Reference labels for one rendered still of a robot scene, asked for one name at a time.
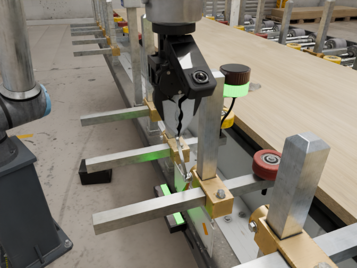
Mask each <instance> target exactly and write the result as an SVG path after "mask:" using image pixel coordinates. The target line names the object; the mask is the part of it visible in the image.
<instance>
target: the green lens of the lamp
mask: <svg viewBox="0 0 357 268"><path fill-rule="evenodd" d="M248 88H249V82H248V83H247V84H246V85H242V86H230V85H226V84H224V94H223V95H224V96H228V97H241V96H245V95H246V94H247V93H248Z"/></svg>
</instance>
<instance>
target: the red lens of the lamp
mask: <svg viewBox="0 0 357 268"><path fill-rule="evenodd" d="M221 67H222V65H221V66H220V67H219V71H220V72H221V73H222V74H223V75H224V76H225V83H227V84H230V85H242V84H245V83H248V82H249V81H250V73H251V68H250V67H249V71H247V72H243V73H232V72H227V71H224V70H222V69H221Z"/></svg>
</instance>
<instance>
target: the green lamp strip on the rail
mask: <svg viewBox="0 0 357 268"><path fill-rule="evenodd" d="M161 188H162V190H163V192H164V194H165V196H167V195H170V194H171V193H170V192H169V190H168V188H167V185H166V184H165V185H161ZM173 215H174V217H175V219H176V221H177V223H178V224H180V223H183V222H184V221H182V220H183V219H182V217H181V215H180V213H179V212H178V213H175V214H173Z"/></svg>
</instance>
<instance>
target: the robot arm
mask: <svg viewBox="0 0 357 268"><path fill-rule="evenodd" d="M141 3H142V4H145V12H146V19H147V20H148V21H150V22H152V32H154V33H157V36H158V52H156V54H150V55H147V58H148V76H149V82H150V83H151V85H152V87H153V88H154V90H153V92H152V100H153V103H154V106H155V108H156V110H157V112H158V113H159V115H160V117H161V120H162V121H163V123H164V125H165V127H166V129H167V131H168V132H169V133H170V134H171V136H173V137H174V138H175V135H178V137H179V138H180V137H181V136H182V135H183V133H184V132H185V130H186V129H187V128H188V126H189V124H190V123H191V121H192V119H193V117H194V116H195V114H196V112H197V109H198V107H199V105H200V102H201V99H202V98H203V97H208V96H212V95H213V93H214V90H215V88H216V86H217V81H216V79H215V77H214V76H213V74H212V72H211V70H210V68H209V66H208V64H207V62H206V61H205V59H204V57H203V55H202V53H201V51H200V49H199V47H198V46H197V44H196V42H195V40H194V38H193V37H192V35H191V34H190V33H193V32H195V31H196V22H198V21H200V20H201V19H202V6H203V0H141ZM185 34H189V35H185ZM155 56H157V57H155ZM150 70H151V76H150ZM0 71H1V75H2V79H3V82H1V84H0V167H3V166H5V165H7V164H9V163H10V162H11V161H13V160H14V159H15V158H16V157H17V156H18V153H19V150H18V147H17V145H16V144H15V143H14V142H13V141H12V140H11V139H10V138H9V137H8V136H7V133H6V130H9V129H12V128H15V127H18V126H20V125H23V124H26V123H29V122H31V121H34V120H37V119H41V118H43V117H45V116H47V115H48V114H49V113H50V112H51V106H52V105H51V101H50V97H49V94H48V93H47V90H46V88H45V87H44V86H43V85H42V84H40V83H39V82H38V81H37V80H35V78H34V73H33V66H32V58H31V51H30V44H29V36H28V30H27V22H26V15H25V10H24V3H23V0H0ZM180 94H181V98H180V99H179V100H178V102H177V104H176V103H175V102H174V100H172V99H171V98H173V96H174V95H180ZM177 110H178V113H179V117H178V120H179V124H178V127H176V125H177V120H176V118H175V113H176V111H177Z"/></svg>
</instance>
